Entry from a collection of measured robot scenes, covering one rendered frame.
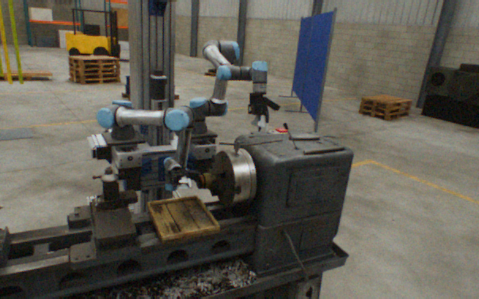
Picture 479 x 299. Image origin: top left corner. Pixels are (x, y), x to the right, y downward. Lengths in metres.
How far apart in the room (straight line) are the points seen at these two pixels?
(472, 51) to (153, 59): 10.21
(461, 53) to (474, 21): 0.85
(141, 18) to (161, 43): 0.19
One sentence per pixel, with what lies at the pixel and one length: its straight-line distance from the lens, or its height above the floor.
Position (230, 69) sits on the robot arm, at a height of 1.66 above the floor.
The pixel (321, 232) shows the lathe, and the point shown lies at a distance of 2.16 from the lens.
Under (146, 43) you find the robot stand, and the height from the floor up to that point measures 1.73.
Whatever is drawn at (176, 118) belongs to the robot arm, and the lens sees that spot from 1.83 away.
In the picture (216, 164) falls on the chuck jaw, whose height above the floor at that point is 1.16.
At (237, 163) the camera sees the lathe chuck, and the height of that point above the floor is 1.21.
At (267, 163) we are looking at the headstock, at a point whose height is 1.22.
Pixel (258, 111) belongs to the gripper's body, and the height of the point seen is 1.47.
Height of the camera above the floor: 1.86
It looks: 20 degrees down
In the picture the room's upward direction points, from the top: 5 degrees clockwise
